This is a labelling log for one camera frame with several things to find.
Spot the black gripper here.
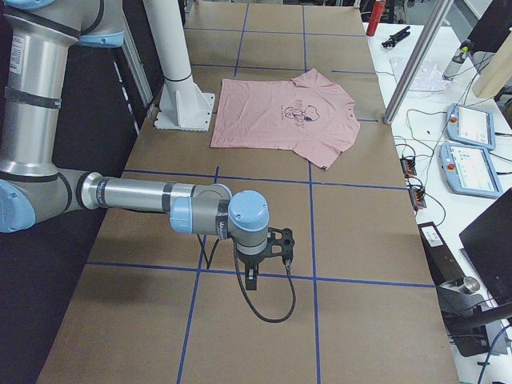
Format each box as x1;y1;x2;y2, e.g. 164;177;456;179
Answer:
238;252;265;290

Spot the pink snoopy t-shirt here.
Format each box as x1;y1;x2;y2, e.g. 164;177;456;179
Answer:
211;69;360;170

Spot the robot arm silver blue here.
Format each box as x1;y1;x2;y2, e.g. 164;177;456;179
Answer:
1;1;272;290

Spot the brown paper table cover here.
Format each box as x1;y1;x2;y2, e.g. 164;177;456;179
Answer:
38;2;458;383

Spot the lower orange black connector box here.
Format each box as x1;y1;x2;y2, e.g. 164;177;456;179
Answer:
408;185;426;212

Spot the orange black connector box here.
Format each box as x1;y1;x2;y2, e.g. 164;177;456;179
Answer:
400;156;417;178
408;185;426;212

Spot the upper orange black connector box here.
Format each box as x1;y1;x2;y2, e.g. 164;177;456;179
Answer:
400;156;417;178

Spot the black box with label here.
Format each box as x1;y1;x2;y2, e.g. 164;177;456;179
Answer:
418;222;465;286

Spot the silver round knob stand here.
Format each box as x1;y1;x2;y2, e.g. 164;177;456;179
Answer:
436;276;481;298

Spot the black monitor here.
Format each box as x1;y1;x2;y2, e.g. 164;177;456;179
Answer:
459;190;511;304

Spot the lower teach pendant tablet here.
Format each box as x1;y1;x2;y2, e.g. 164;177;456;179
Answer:
438;142;503;198

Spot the teach pendant tablet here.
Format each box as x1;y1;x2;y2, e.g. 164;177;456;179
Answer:
438;142;503;198
446;103;496;150

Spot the clear plastic garment bag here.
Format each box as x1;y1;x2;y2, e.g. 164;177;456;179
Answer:
390;57;447;93

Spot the upper teach pendant tablet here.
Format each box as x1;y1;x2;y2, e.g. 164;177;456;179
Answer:
446;103;496;150

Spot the red cylinder bottle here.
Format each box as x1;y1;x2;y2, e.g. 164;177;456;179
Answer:
366;0;386;37

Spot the grey handheld device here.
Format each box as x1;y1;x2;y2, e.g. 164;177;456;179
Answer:
442;39;474;81

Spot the wooden beam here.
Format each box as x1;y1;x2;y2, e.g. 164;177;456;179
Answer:
473;27;512;98

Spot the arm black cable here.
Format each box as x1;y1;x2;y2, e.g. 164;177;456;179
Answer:
198;234;297;323

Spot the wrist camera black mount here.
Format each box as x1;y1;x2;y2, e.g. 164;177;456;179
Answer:
263;227;295;270

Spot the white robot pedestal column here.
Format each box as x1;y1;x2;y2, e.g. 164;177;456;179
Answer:
143;0;215;131

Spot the aluminium frame post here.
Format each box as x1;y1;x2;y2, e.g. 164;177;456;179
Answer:
382;0;454;125

